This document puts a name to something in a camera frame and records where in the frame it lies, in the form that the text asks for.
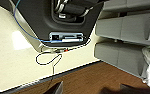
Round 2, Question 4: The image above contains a grey bin black lid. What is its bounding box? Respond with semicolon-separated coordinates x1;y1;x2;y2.
93;41;150;85

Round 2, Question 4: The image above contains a thin black cable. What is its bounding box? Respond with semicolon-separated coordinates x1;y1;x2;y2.
35;49;64;83

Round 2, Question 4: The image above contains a thin blue cable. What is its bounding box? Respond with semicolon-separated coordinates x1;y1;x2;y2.
12;0;59;43

